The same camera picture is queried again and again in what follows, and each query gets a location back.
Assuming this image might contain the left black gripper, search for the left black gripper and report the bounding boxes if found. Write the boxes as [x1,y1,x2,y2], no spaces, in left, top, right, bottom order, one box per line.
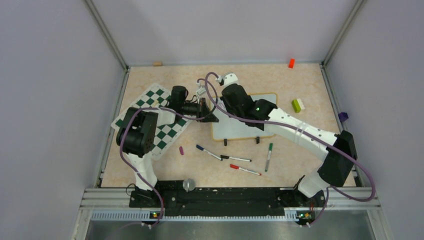
[181,97,219,123]

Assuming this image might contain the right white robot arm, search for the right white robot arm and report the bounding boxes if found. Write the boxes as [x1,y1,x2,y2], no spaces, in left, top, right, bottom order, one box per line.
[221,83,357,206]

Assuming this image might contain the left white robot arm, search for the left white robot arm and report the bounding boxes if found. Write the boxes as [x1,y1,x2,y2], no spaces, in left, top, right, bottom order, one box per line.
[116,85,219,207]

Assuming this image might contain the yellow-framed whiteboard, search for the yellow-framed whiteboard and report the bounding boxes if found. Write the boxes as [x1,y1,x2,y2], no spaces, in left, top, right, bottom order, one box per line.
[211,92,278,141]

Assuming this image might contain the blue capped marker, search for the blue capped marker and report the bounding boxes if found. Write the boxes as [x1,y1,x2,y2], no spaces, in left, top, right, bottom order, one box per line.
[196,144,223,161]

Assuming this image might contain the green white chess mat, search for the green white chess mat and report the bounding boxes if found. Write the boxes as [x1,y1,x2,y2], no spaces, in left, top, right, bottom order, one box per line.
[130,83,192,160]

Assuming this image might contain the black capped marker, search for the black capped marker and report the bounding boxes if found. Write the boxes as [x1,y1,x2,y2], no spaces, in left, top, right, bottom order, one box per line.
[220,155,252,163]

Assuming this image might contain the green capped marker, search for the green capped marker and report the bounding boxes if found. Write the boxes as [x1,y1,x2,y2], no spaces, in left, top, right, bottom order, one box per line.
[264,142,274,173]

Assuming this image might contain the green white toy block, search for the green white toy block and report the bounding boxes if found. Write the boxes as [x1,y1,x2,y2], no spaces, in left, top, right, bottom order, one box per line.
[291,98,306,113]

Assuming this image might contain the red capped marker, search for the red capped marker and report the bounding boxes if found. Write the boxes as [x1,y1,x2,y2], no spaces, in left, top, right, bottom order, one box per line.
[229,164,262,176]

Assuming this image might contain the wooden cork piece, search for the wooden cork piece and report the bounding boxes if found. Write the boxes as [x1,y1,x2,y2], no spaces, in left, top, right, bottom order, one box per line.
[152,61,163,67]

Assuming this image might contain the orange toy block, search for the orange toy block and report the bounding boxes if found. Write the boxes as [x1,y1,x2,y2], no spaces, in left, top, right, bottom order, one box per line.
[288,58,296,69]

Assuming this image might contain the purple toy block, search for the purple toy block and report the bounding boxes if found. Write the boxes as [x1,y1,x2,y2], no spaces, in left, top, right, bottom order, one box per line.
[338,112,349,123]

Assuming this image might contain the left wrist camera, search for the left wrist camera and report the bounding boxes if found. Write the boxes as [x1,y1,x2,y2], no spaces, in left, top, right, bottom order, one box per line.
[195,86,207,98]

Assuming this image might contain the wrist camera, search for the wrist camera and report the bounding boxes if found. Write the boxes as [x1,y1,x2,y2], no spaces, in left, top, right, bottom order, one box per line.
[195,86,207,98]
[221,72,239,87]

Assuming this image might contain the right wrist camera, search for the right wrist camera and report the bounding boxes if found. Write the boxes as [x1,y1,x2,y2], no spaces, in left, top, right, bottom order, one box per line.
[221,72,239,87]

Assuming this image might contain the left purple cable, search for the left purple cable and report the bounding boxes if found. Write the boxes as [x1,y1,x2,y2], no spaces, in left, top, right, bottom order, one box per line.
[118,78,218,229]

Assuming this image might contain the purple cable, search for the purple cable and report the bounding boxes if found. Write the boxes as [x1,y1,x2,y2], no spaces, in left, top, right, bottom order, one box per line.
[118,78,218,229]
[204,71,377,228]

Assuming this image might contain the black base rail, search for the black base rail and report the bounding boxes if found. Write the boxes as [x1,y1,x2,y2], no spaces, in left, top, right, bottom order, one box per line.
[129,180,325,217]

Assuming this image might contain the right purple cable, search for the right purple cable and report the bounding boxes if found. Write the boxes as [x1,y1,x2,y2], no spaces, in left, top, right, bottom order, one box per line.
[204,71,377,228]

